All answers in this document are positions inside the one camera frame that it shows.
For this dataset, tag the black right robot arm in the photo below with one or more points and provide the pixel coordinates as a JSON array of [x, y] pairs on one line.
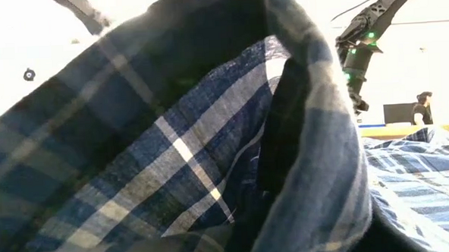
[[386, 5]]

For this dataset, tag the blue plaid button shirt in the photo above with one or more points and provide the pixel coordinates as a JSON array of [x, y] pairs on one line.
[[173, 162]]

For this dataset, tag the flat blue tray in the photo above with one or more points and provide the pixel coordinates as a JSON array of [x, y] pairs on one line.
[[370, 125]]

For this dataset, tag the black round ceiling spotlight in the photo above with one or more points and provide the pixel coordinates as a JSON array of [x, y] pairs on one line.
[[29, 74]]

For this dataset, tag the black partition panel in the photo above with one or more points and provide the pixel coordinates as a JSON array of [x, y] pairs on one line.
[[398, 113]]

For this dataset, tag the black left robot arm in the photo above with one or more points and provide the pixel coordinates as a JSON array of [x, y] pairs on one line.
[[87, 14]]

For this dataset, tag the light wood side table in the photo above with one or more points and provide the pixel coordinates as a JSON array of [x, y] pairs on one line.
[[391, 131]]

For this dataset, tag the person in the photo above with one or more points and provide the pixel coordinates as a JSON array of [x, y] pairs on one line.
[[421, 111]]

